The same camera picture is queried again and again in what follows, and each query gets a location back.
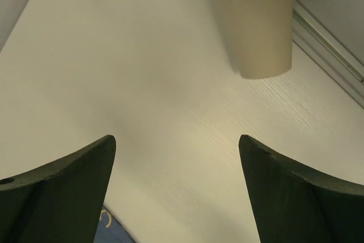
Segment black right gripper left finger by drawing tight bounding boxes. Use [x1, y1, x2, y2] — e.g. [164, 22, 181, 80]
[1, 135, 116, 243]

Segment beige speckled cup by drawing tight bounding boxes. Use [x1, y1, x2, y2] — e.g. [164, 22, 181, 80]
[217, 0, 293, 80]

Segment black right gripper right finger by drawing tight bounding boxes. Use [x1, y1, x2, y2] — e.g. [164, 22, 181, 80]
[239, 135, 363, 242]

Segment blue cloth placemat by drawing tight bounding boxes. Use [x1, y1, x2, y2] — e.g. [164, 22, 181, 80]
[93, 206, 136, 243]

